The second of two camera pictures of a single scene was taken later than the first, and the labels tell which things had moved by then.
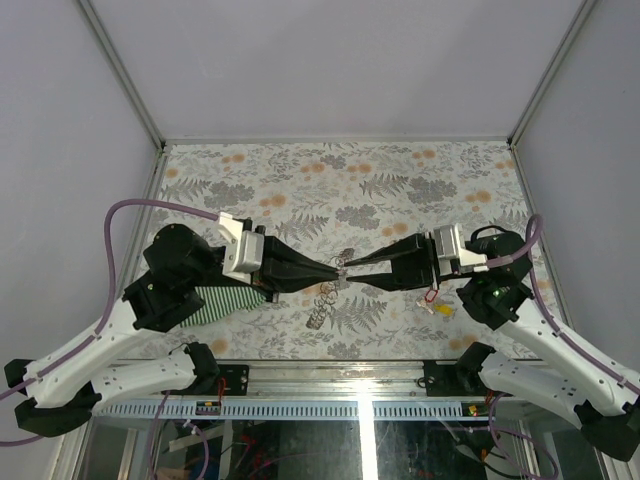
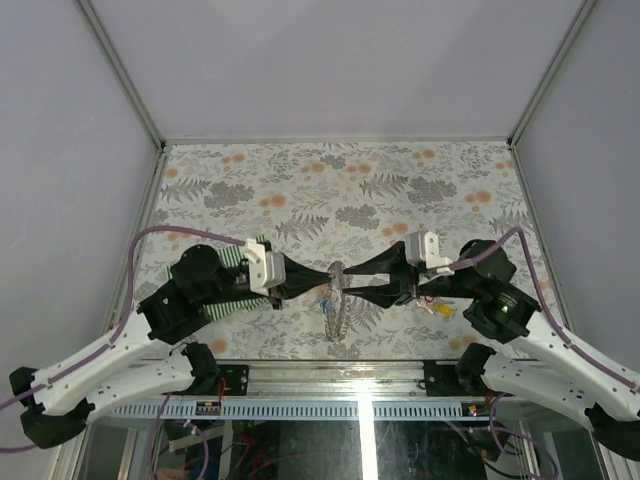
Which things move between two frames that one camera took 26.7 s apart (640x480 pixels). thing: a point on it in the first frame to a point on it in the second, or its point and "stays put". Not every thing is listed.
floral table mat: [341, 202] stays put
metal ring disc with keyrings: [326, 304] to [339, 309]
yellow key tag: [443, 309] stays put
